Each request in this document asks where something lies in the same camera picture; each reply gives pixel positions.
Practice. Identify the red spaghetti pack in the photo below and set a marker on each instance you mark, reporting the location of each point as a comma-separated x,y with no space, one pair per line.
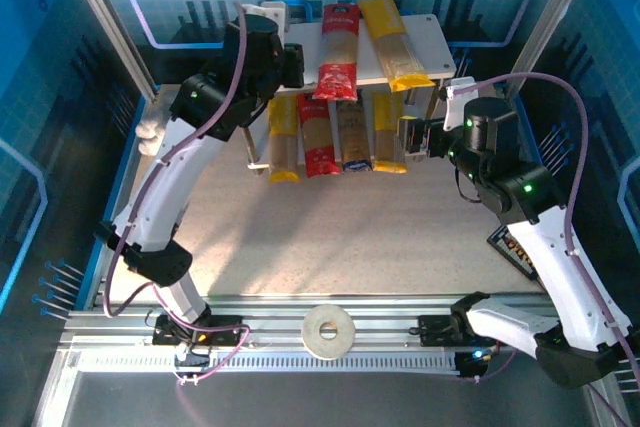
339,62
317,142

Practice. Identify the blue brown spaghetti pack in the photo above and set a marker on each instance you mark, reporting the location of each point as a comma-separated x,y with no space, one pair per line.
354,142

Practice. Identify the yellow spaghetti pack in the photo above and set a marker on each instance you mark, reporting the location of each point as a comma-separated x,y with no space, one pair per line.
395,47
389,142
283,147

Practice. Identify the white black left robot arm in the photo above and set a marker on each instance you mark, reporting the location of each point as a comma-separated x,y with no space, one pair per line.
165,197

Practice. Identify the white two-tier metal shelf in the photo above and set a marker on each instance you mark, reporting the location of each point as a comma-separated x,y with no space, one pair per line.
430,47

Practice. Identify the dark patterned card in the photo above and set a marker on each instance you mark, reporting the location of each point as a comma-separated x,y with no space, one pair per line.
515,252

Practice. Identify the white plush toy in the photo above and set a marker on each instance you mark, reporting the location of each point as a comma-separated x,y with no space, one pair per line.
149,139

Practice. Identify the grey tape roll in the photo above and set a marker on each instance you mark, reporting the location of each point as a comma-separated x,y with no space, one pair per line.
315,332

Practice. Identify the aluminium mounting rail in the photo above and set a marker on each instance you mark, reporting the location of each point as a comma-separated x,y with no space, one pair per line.
380,319

